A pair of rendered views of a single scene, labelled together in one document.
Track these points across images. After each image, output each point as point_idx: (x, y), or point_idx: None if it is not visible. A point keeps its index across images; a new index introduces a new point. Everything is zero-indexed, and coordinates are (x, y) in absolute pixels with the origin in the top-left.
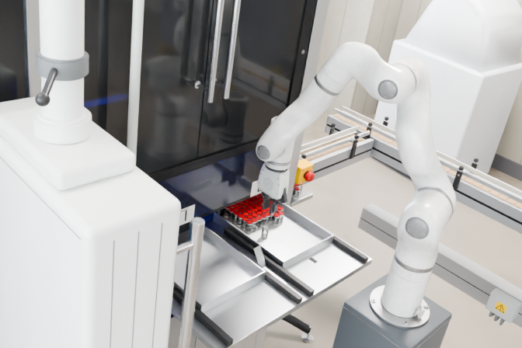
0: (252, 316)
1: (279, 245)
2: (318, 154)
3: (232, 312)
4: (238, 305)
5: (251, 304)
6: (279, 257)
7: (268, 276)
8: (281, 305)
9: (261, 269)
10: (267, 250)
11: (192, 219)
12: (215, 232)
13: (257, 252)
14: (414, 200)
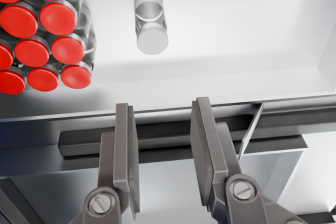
0: (329, 179)
1: None
2: None
3: (293, 194)
4: (291, 184)
5: (311, 169)
6: (277, 36)
7: (312, 133)
8: None
9: (292, 151)
10: (255, 100)
11: None
12: (59, 148)
13: (247, 141)
14: None
